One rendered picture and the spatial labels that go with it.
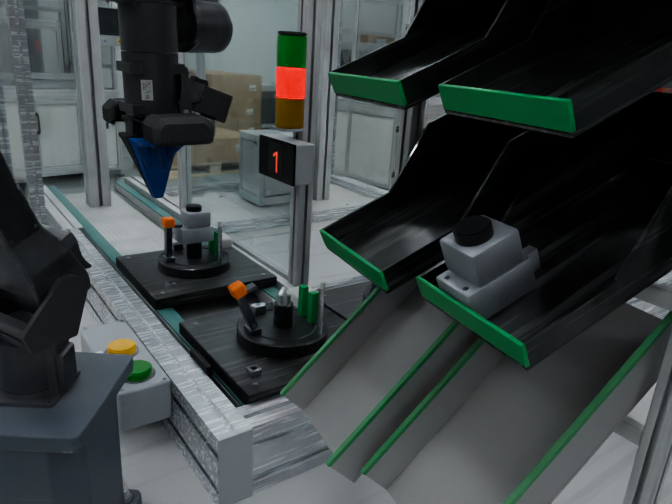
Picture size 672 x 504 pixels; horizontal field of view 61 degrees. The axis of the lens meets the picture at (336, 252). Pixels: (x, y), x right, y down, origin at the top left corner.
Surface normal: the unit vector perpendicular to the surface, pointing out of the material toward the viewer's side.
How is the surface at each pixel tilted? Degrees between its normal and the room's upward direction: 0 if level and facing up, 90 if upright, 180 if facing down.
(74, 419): 0
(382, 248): 25
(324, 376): 90
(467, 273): 115
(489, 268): 90
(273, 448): 90
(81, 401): 0
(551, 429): 45
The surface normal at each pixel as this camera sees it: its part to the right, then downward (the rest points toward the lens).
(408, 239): -0.33, -0.82
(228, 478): 0.58, 0.30
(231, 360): 0.06, -0.94
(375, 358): -0.59, -0.61
